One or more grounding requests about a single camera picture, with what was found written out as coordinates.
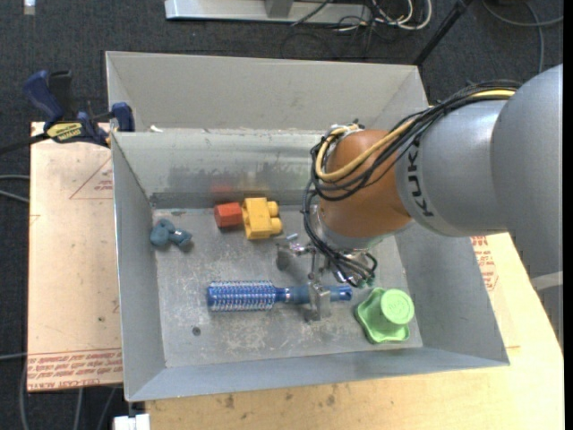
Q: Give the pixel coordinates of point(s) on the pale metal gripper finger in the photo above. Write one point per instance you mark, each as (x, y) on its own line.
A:
(284, 258)
(320, 305)

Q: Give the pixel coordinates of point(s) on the yellow toy building block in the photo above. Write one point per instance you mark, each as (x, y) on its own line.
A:
(260, 218)

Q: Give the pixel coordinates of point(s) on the blue hairbrush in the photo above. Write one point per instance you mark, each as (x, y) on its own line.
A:
(244, 295)

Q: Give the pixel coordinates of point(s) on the green flower-shaped lid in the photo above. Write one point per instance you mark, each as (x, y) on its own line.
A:
(387, 315)

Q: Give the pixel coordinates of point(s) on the red toy block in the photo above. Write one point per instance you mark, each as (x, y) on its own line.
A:
(228, 214)

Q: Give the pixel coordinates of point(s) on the grey metal bin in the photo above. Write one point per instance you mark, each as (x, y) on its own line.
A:
(250, 329)

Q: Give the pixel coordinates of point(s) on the teal toy animal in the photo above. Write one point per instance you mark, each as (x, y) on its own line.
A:
(168, 234)

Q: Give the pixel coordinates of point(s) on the brown cardboard board, red print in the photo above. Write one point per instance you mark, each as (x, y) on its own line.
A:
(71, 258)

